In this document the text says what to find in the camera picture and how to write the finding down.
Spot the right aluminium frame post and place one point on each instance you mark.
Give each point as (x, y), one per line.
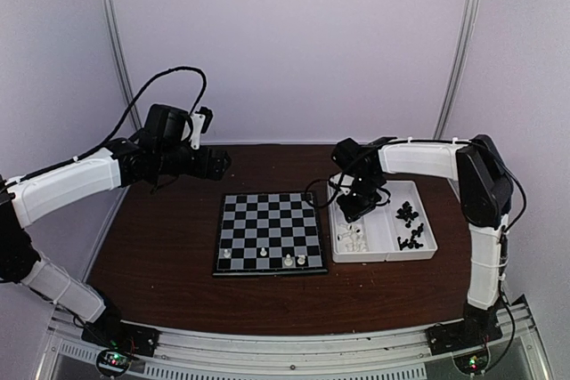
(468, 22)

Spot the black chess pieces upper pile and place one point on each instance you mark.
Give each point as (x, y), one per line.
(406, 214)

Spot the right controller board with LEDs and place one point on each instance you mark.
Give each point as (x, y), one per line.
(472, 363)

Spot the white divided plastic tray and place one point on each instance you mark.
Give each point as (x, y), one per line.
(381, 231)

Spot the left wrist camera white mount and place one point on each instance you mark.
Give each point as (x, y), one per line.
(200, 122)

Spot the black grey chess board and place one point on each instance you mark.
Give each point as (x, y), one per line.
(282, 222)

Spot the aluminium frame post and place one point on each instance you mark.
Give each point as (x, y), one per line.
(468, 22)
(118, 56)

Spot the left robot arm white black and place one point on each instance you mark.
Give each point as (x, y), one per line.
(28, 198)

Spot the left aluminium frame post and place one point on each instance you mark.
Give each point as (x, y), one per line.
(118, 56)

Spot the aluminium front rail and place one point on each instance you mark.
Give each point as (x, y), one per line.
(404, 353)

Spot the controller board with leds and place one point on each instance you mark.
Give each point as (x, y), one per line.
(112, 363)
(472, 363)

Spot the black chess pieces lower pile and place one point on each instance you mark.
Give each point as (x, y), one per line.
(412, 242)

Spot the black chess pieces pile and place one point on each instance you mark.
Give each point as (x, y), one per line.
(412, 242)
(406, 214)

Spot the white chess pieces lower pile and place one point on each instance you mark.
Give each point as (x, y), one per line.
(350, 238)

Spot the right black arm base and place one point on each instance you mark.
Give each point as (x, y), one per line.
(476, 328)

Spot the left controller board with LEDs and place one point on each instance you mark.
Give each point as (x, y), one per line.
(112, 363)

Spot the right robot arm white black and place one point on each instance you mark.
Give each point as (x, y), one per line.
(485, 187)

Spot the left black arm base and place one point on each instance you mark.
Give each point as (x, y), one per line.
(110, 331)

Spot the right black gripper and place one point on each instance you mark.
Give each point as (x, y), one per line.
(352, 210)

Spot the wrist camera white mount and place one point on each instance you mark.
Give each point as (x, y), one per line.
(200, 122)
(341, 185)

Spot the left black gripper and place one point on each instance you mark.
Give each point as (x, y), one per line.
(216, 171)

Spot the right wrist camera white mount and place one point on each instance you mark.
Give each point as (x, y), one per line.
(341, 185)

